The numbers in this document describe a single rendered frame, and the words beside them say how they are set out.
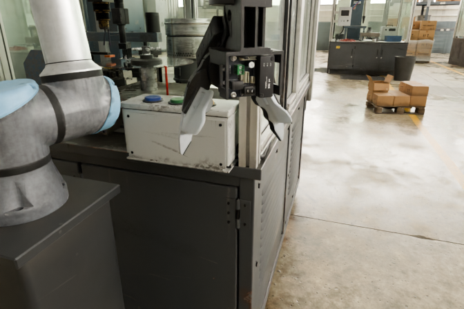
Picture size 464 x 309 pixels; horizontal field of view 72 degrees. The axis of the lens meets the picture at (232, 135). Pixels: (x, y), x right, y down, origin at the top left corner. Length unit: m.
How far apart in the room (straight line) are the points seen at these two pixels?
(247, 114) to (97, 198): 0.37
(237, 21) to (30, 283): 0.52
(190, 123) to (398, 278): 1.46
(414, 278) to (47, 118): 1.58
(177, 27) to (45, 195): 1.33
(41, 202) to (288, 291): 1.13
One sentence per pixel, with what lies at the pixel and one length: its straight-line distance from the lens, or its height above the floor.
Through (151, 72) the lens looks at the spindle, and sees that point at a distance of 1.18.
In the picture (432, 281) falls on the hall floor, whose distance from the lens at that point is 1.79.
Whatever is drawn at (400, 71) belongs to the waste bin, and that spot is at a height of 0.19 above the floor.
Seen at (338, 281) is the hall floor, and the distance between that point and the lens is 1.62.
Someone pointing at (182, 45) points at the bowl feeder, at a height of 0.97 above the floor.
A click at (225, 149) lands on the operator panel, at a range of 0.73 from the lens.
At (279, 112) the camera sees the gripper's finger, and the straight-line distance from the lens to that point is 0.44.
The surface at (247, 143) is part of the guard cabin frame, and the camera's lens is 0.77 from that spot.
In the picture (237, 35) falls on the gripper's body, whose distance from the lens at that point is 0.36.
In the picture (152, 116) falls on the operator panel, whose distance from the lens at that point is 0.79.
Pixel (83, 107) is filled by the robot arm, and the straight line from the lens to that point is 0.68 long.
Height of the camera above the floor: 1.08
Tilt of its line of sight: 19 degrees down
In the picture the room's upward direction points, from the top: straight up
